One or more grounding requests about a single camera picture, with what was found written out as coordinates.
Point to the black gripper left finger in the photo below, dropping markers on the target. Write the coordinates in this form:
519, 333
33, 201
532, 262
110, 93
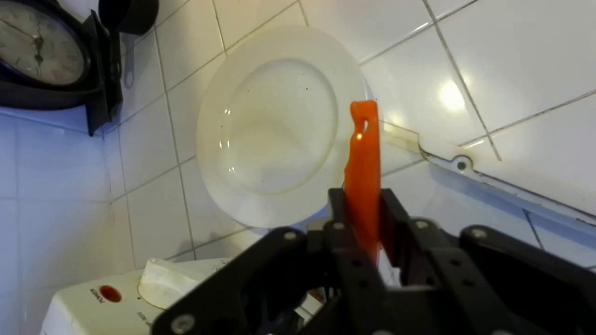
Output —
290, 279

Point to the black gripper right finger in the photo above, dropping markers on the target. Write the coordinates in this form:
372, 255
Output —
484, 279

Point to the white round plate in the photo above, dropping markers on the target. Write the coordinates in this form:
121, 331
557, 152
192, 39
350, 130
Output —
266, 123

